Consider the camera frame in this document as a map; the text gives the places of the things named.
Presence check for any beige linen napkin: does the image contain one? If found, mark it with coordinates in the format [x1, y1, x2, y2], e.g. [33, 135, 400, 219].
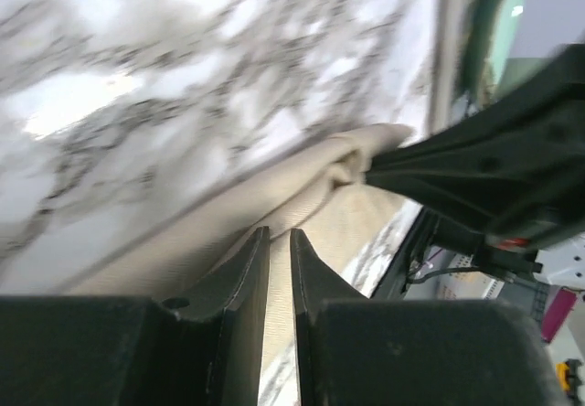
[58, 123, 424, 406]

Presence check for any floral teal serving tray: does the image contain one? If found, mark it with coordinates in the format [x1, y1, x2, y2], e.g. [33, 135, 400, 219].
[457, 0, 526, 108]

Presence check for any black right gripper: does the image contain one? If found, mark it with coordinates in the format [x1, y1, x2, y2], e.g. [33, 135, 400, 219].
[367, 44, 584, 282]

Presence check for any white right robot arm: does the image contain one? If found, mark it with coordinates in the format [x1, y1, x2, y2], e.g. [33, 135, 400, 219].
[367, 44, 584, 291]

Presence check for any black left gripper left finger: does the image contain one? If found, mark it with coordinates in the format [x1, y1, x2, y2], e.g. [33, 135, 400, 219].
[1, 227, 270, 405]

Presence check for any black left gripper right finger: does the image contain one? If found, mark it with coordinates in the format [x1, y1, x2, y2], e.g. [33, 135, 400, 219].
[290, 230, 565, 406]

